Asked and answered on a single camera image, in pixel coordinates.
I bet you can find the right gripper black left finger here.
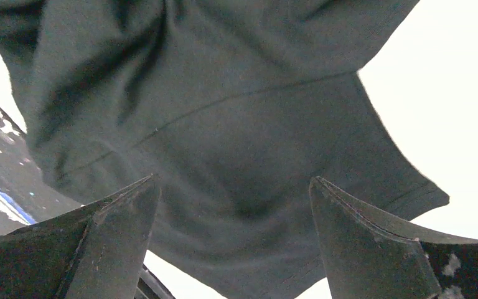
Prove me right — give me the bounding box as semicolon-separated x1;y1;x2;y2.
0;177;161;298

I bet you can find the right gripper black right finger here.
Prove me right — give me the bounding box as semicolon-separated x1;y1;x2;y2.
309;177;478;298

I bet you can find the black floral print t-shirt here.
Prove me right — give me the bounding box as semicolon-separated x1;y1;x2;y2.
0;1;449;298

